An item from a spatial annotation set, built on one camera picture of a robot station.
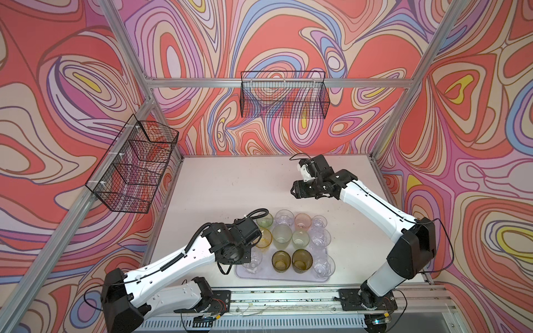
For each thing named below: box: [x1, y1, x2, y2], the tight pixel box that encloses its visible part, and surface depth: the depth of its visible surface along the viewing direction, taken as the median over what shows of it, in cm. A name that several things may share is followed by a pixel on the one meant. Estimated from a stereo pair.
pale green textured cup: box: [292, 230, 310, 250], surface depth 86 cm
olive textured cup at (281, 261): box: [271, 249, 292, 273], surface depth 78 cm
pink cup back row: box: [294, 212, 313, 233], surface depth 90 cm
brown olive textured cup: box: [291, 248, 313, 275], surface depth 78 cm
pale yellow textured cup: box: [272, 224, 293, 250], surface depth 84 cm
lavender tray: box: [235, 215, 330, 283], surface depth 82 cm
